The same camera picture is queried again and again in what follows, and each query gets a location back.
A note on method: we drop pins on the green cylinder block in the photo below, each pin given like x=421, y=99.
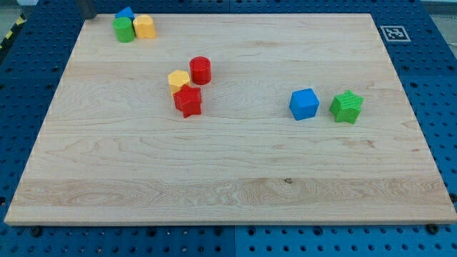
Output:
x=123, y=29

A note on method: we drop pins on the white fiducial marker tag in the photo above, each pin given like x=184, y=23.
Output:
x=394, y=33

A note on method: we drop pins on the yellow hexagon block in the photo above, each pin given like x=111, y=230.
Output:
x=177, y=79

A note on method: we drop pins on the blue triangle block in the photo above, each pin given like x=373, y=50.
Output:
x=126, y=12

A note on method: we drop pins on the blue cube block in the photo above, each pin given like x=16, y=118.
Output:
x=304, y=104

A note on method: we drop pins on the red cylinder block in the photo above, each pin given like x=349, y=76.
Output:
x=200, y=68

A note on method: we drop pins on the yellow heart block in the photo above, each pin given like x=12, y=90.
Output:
x=144, y=27

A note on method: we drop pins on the wooden board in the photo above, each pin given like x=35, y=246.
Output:
x=114, y=151

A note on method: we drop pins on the black bolt right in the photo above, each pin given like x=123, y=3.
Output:
x=432, y=228

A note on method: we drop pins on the black bolt left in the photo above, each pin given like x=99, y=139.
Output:
x=36, y=231

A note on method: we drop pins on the black cylindrical robot tool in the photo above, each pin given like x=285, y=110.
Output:
x=86, y=9

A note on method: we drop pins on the green star block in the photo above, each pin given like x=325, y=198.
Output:
x=346, y=107

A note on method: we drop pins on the red star block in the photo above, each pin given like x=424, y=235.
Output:
x=188, y=100

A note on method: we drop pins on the black bolt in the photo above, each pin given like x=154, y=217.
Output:
x=432, y=228
x=36, y=231

